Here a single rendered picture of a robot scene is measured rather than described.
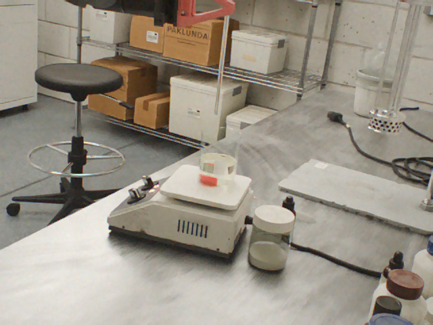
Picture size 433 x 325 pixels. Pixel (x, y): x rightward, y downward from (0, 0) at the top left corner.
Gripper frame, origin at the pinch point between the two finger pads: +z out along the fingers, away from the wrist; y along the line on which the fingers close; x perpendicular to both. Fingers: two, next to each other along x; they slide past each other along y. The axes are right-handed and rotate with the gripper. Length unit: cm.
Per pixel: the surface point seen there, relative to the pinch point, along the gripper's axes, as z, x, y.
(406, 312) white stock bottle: 28.1, 26.2, -25.7
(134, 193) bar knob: -10.2, 28.7, -5.3
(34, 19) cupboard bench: -166, 57, 259
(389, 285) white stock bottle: 25.9, 24.5, -23.8
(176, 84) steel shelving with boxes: -62, 73, 221
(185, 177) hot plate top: -3.5, 26.3, -1.1
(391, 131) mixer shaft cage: 28.9, 21.0, 24.1
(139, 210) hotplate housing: -8.5, 30.0, -7.9
